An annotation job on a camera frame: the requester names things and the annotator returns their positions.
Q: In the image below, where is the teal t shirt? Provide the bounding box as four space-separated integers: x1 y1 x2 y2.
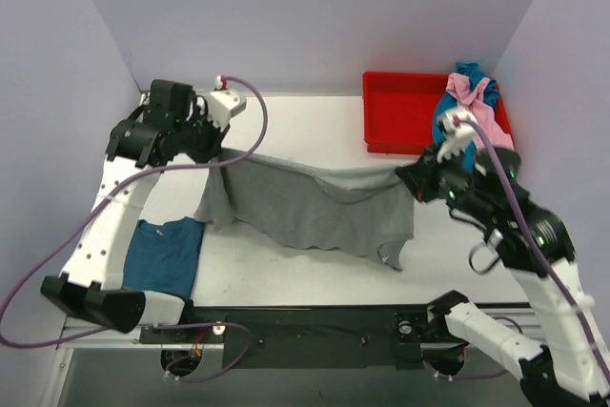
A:
432 62 499 144

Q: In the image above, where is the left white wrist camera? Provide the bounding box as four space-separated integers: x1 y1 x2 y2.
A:
204 89 247 132

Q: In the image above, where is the folded dark blue t shirt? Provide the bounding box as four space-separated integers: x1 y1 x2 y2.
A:
123 217 205 298

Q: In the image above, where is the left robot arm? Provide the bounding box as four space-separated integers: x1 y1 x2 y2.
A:
41 79 246 342

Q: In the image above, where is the grey t shirt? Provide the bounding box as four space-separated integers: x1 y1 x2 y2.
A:
194 149 415 270

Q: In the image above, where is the pink t shirt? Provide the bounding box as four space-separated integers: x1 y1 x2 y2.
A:
446 72 514 150

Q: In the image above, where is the red plastic bin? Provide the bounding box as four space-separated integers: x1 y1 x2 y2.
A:
362 71 515 155

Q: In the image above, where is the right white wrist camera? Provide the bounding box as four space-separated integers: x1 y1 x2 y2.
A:
437 108 477 163

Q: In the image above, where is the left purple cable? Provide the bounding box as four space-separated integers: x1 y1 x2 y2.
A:
0 73 271 384

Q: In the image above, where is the aluminium front rail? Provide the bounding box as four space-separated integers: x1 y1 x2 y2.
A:
59 304 545 349

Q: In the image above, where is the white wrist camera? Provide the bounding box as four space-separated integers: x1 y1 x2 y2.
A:
204 89 247 132
437 108 477 163

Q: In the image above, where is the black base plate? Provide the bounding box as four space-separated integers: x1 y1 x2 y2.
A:
140 305 466 370

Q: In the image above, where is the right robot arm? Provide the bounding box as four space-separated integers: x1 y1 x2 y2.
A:
396 146 609 406

